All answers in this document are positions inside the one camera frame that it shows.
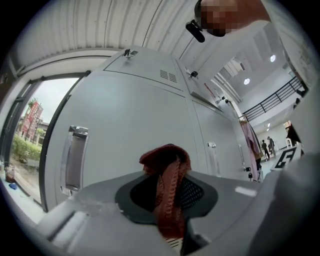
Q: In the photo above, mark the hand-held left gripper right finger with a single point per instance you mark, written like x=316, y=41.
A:
x=232, y=205

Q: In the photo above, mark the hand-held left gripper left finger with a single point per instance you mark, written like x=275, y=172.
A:
x=100, y=200

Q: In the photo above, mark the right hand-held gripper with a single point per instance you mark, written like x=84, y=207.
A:
x=287, y=160

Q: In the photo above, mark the brown knitted cloth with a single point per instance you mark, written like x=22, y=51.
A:
x=170, y=175

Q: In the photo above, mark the grey metal locker cabinet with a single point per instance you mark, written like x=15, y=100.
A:
x=220, y=125

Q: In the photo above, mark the grey metal locker door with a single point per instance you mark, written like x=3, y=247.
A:
x=125, y=125

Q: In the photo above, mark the pink clothes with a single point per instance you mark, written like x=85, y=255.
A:
x=250, y=140

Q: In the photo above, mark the black metal railing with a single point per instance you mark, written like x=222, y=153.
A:
x=260, y=103

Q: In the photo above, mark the grey window sill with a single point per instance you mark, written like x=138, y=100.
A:
x=20, y=192

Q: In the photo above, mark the blue cloth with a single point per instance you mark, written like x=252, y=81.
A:
x=12, y=186

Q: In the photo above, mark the round ceiling light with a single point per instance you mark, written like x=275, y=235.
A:
x=272, y=58
x=246, y=81

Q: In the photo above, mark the green hedge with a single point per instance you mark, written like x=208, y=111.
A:
x=25, y=150

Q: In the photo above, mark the clear cup with brown contents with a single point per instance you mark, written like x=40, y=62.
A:
x=10, y=175

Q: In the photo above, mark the red tape strip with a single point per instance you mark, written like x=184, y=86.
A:
x=207, y=88

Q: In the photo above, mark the person's head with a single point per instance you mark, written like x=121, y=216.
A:
x=217, y=17

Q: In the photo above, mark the black window frame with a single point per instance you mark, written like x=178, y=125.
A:
x=48, y=150

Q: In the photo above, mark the black head-worn camera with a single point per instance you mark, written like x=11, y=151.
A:
x=195, y=30

